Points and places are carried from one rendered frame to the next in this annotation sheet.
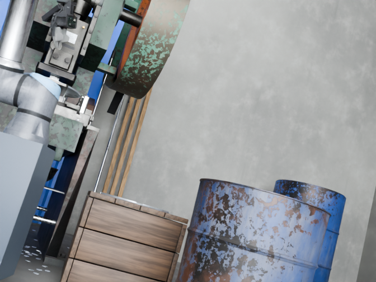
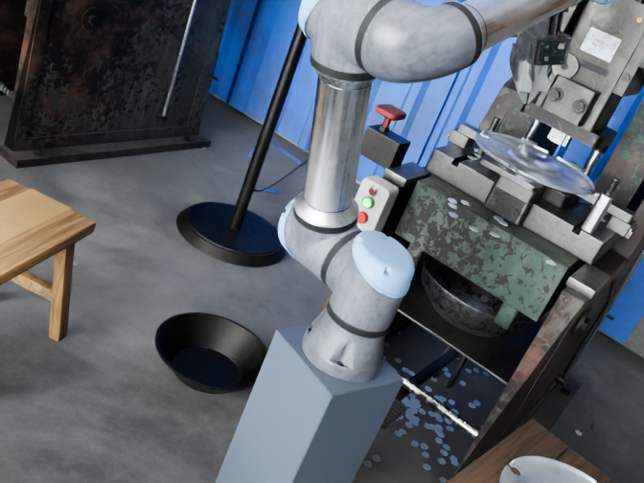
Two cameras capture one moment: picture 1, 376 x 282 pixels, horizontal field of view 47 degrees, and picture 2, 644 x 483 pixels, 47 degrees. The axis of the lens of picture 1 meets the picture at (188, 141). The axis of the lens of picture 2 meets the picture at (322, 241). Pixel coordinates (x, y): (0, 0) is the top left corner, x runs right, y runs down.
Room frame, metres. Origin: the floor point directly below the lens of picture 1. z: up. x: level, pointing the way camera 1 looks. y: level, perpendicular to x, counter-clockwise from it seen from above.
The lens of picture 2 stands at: (0.58, -0.19, 1.19)
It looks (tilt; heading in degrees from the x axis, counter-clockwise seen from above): 25 degrees down; 44
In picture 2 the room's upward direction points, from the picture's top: 22 degrees clockwise
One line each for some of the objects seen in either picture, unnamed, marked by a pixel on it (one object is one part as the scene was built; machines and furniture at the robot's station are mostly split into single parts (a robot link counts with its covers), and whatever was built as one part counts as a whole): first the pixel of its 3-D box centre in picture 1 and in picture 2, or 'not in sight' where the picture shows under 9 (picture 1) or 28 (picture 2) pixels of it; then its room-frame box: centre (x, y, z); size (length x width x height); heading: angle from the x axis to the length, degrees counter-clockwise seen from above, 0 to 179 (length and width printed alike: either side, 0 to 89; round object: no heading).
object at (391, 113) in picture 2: not in sight; (386, 124); (1.84, 1.00, 0.72); 0.07 x 0.06 x 0.08; 19
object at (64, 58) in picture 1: (66, 43); (599, 56); (2.13, 0.74, 1.04); 0.17 x 0.15 x 0.30; 19
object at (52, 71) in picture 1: (55, 76); (566, 126); (2.17, 0.76, 0.86); 0.20 x 0.16 x 0.05; 109
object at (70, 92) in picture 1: (51, 85); (534, 161); (2.05, 0.72, 0.78); 0.29 x 0.29 x 0.01
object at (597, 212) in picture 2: (84, 104); (597, 211); (2.10, 0.55, 0.75); 0.03 x 0.03 x 0.10; 19
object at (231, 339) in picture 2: not in sight; (210, 358); (1.58, 1.00, 0.04); 0.30 x 0.30 x 0.07
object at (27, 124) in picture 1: (29, 127); (350, 333); (1.48, 0.54, 0.50); 0.15 x 0.15 x 0.10
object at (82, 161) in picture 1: (76, 168); (596, 311); (2.38, 0.55, 0.45); 0.92 x 0.12 x 0.90; 19
